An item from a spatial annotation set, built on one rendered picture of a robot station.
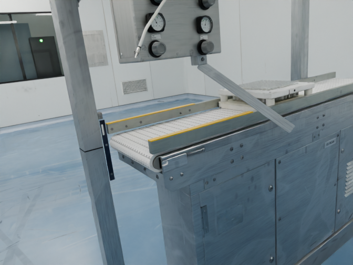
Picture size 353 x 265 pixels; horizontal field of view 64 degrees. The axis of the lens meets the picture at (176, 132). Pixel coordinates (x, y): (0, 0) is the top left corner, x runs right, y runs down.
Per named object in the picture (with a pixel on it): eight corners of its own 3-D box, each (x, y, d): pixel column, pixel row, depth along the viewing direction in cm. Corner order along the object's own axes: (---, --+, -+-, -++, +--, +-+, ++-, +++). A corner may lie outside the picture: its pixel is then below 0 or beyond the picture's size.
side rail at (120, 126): (108, 134, 86) (107, 124, 85) (106, 133, 87) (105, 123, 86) (335, 77, 155) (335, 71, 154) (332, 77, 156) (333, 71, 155)
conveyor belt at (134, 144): (151, 174, 67) (148, 155, 65) (111, 151, 87) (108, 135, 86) (391, 88, 137) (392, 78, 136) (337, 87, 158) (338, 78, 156)
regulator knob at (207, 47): (205, 55, 61) (203, 34, 59) (197, 55, 63) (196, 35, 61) (216, 53, 62) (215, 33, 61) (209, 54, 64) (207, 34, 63)
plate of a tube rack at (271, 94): (271, 99, 88) (271, 93, 87) (217, 94, 108) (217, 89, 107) (315, 88, 101) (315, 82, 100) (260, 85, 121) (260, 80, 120)
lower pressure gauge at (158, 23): (150, 32, 54) (148, 11, 53) (147, 33, 55) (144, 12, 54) (166, 31, 56) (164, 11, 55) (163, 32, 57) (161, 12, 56)
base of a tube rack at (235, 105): (271, 115, 89) (271, 107, 89) (218, 107, 109) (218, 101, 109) (314, 101, 102) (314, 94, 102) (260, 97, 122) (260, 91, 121)
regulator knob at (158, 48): (155, 58, 54) (152, 33, 53) (149, 58, 56) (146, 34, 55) (169, 56, 56) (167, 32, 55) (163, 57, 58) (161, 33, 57)
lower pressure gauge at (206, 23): (200, 33, 60) (199, 15, 59) (196, 34, 62) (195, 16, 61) (214, 32, 62) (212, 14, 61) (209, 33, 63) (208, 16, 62)
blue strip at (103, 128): (110, 181, 90) (99, 120, 85) (110, 180, 90) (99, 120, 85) (115, 179, 91) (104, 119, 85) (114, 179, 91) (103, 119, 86)
